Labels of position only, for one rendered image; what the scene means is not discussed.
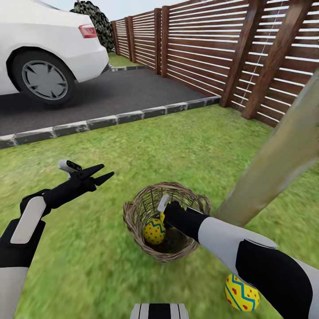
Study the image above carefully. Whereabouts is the wicker basket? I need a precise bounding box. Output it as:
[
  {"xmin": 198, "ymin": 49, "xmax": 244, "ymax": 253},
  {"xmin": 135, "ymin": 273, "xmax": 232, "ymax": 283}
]
[{"xmin": 123, "ymin": 181, "xmax": 212, "ymax": 264}]

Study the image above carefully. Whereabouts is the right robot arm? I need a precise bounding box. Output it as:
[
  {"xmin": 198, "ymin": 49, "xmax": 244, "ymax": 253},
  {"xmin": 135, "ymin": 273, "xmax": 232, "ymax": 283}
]
[{"xmin": 157, "ymin": 193, "xmax": 319, "ymax": 319}]

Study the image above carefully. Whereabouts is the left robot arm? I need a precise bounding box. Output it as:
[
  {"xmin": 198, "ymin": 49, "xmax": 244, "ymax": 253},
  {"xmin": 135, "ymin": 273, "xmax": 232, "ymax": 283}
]
[{"xmin": 0, "ymin": 159, "xmax": 114, "ymax": 319}]

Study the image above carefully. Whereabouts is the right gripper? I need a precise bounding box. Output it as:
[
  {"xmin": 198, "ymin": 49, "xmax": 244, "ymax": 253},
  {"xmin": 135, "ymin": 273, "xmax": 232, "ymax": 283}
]
[{"xmin": 163, "ymin": 217, "xmax": 174, "ymax": 230}]

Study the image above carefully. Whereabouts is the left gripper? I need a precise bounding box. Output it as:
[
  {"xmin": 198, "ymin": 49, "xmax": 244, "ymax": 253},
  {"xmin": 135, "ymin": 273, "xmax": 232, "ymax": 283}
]
[{"xmin": 57, "ymin": 164, "xmax": 114, "ymax": 202}]

